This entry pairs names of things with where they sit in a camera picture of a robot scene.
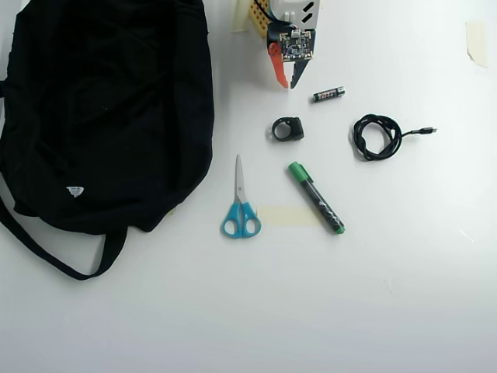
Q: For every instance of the yellow perforated robot base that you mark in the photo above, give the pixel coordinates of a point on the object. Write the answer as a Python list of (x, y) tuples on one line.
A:
[(259, 21)]

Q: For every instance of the long masking tape strip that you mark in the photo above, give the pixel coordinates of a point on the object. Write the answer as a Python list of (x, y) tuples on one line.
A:
[(283, 215)]

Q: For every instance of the black fabric bag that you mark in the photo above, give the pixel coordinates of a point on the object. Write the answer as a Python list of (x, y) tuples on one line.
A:
[(97, 116)]

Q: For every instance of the black AA battery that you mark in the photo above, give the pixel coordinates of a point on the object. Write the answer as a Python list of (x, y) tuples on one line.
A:
[(328, 94)]

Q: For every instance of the torn masking tape piece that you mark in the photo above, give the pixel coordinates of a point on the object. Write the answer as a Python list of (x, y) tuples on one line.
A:
[(477, 42)]

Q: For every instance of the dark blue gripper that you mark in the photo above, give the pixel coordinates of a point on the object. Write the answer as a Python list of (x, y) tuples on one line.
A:
[(279, 69)]

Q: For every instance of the tiny masking tape piece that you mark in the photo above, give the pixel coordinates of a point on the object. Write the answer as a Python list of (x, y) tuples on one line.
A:
[(172, 211)]

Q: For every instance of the camera circuit board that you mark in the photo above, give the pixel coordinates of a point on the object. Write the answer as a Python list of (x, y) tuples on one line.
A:
[(297, 44)]

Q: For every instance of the green black marker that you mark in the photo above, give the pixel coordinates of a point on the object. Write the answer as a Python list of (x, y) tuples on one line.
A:
[(316, 198)]

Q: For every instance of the grey teal robot arm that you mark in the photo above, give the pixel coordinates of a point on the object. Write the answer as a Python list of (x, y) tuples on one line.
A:
[(291, 8)]

